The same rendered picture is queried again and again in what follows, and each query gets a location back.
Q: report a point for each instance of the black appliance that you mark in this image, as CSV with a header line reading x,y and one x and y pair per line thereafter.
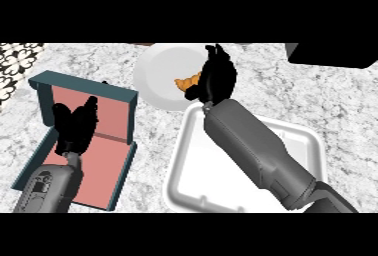
x,y
334,55

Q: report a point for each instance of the teal open box pink lining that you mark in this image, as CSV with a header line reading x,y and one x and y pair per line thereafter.
x,y
105,113

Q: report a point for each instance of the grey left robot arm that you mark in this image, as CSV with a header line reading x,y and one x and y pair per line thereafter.
x,y
49,186

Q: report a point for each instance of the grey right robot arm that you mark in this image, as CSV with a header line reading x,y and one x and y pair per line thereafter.
x,y
260,150

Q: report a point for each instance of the white round plate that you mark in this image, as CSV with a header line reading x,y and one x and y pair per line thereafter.
x,y
164,76

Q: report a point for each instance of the black white patterned tile panel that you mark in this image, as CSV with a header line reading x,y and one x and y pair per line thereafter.
x,y
17,66

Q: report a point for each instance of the white square tray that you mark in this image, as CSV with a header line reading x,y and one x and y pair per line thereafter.
x,y
197,173

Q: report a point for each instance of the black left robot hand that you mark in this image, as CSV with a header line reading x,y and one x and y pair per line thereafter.
x,y
74,128

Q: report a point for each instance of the orange croissant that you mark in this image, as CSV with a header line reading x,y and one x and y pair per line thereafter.
x,y
188,82

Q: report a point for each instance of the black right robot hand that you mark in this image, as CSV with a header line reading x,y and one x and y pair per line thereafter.
x,y
219,78

